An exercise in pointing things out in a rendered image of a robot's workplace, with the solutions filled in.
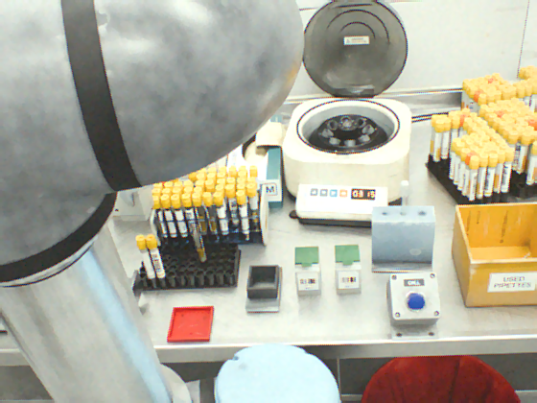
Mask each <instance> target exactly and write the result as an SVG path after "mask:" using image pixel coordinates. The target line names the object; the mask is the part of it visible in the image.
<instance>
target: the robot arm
mask: <svg viewBox="0 0 537 403"><path fill-rule="evenodd" d="M303 50H304V31H303V23H302V18H301V14H300V11H299V8H298V6H297V4H296V1H295V0H0V323H2V325H3V326H4V328H5V329H6V331H7V332H8V334H9V335H10V336H11V337H12V341H13V342H14V343H15V344H16V345H17V347H18V349H19V350H20V352H21V353H22V354H23V357H24V358H25V360H27V361H28V363H29V366H31V368H32V369H33V371H34V372H35V375H36V376H37V377H38V378H39V379H40V381H41V384H43V386H44V387H45V389H46V390H47V392H48V393H49V394H50V395H51V396H52V397H53V399H54V402H56V403H340V401H339V389H338V385H337V384H336V381H335V379H334V376H333V374H332V373H331V372H330V371H329V369H328V368H327V367H326V366H325V365H324V364H323V363H322V361H319V360H318V359H317V357H316V356H315V355H309V354H307V353H306V352H305V350H303V349H302V348H297V347H295V346H292V345H289V344H278V343H266V344H256V345H253V346H251V347H248V348H244V349H242V350H240V351H239V352H238V353H236V354H235V355H234V356H233V360H232V361H231V360H228V361H226V363H225V364H224V365H223V366H222V368H221V371H220V373H219V375H218V377H215V378H212V379H211V378H208V379H203V380H198V381H194V382H190V383H185V384H184V382H183V380H182V379H181V378H180V377H179V376H178V375H177V373H176V372H175V371H172V370H171V369H170V368H169V367H166V366H163V365H160V362H159V360H158V356H157V353H156V351H155V349H154V347H153V344H152V338H151V336H150V334H149V331H148V329H147V327H146V324H145V321H144V318H143V316H142V314H141V311H140V310H139V307H138V303H137V300H136V297H135V296H134V293H133V291H132V289H131V285H130V283H129V280H128V277H127V274H126V270H125V267H124V266H123V263H122V260H121V259H120V256H119V252H118V250H117V247H116V246H115V243H114V241H113V239H112V234H111V232H110V229H109V227H108V223H109V222H110V220H111V219H112V215H113V214H114V211H115V209H116V207H117V205H118V201H119V195H120V196H121V197H122V198H123V199H124V200H125V202H126V203H127V204H128V206H130V207H134V201H133V196H132V194H131V193H133V192H137V191H139V190H146V189H149V188H151V187H153V186H154V185H155V184H156V183H163V182H168V181H171V180H175V179H176V178H181V177H185V176H187V175H190V174H193V173H194V172H196V171H199V170H202V169H204V168H205V167H206V166H208V165H210V164H212V163H215V162H217V161H219V160H220V159H221V158H223V157H226V156H227V155H228V154H230V153H232V151H235V150H236V149H238V148H239V147H240V146H241V145H242V144H244V143H245V142H246V141H247V140H248V139H249V138H252V136H253V135H254V134H255V133H256V132H257V131H259V130H260V129H261V128H262V127H263V126H264V125H265V124H266V123H267V122H268V121H269V119H271V117H272V116H273V114H274V113H275V112H277V110H278V108H279V107H280V106H282V105H283V104H284V101H285V100H286V99H287V97H288V96H289V94H290V93H291V89H292V88H293V86H294V83H295V81H296V77H297V75H298V72H299V69H300V68H301V65H302V60H303Z"/></svg>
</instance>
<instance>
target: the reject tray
mask: <svg viewBox="0 0 537 403"><path fill-rule="evenodd" d="M213 318H214V305H207V306H184V307H174V309H173V312H172V316H171V319H170V328H169V331H168V335H167V339H166V340H167V343H176V342H209V340H210V334H211V329H212V323H213Z"/></svg>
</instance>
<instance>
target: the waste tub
mask: <svg viewBox="0 0 537 403"><path fill-rule="evenodd" d="M529 253H531V254H530V255H529V256H528V257H527V258H523V257H526V256H527V255H528V254H529ZM452 254H453V260H454V264H455V269H456V272H457V276H458V283H459V286H460V290H461V292H462V295H463V299H464V305H465V307H466V308H473V307H505V306H532V305H537V202H512V203H492V204H473V205H456V206H455V222H454V238H453V245H452Z"/></svg>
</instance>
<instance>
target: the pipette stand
mask: <svg viewBox="0 0 537 403"><path fill-rule="evenodd" d="M434 234H435V213H434V206H405V215H402V206H372V272H396V273H417V272H432V254H433V245H434Z"/></svg>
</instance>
